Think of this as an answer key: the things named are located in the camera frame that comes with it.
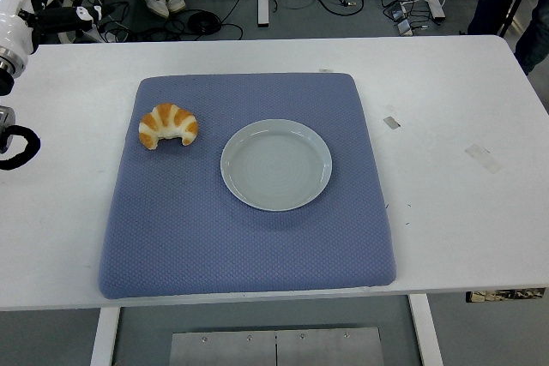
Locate white table leg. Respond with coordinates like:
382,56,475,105
407,293,444,366
88,306,122,366

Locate large clear tape strip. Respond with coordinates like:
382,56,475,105
464,143,504,175

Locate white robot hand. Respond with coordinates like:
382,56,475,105
0,0,105,57

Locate orange striped croissant bread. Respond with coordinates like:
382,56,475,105
138,102,200,151

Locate pale grey round plate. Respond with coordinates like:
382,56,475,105
220,118,334,213

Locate large black cable coil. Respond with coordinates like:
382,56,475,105
187,9,244,42

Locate black table control panel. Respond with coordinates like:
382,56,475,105
466,287,546,303

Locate blue quilted mat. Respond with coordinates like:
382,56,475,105
97,73,396,301

